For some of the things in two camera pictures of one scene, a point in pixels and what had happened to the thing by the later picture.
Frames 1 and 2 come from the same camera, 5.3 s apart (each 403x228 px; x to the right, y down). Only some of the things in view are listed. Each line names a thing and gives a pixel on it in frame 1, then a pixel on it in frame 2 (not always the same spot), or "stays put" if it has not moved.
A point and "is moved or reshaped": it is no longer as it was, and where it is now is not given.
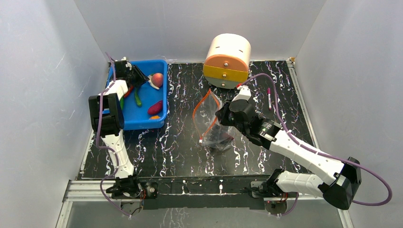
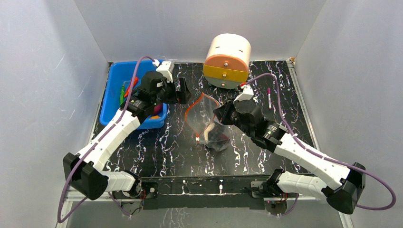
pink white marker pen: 268,92 stays put
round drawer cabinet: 226,65 stays put
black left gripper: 142,79 → 181,97
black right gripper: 225,118 stays put
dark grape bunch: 219,138 stays put
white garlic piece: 150,83 is moved or reshaped
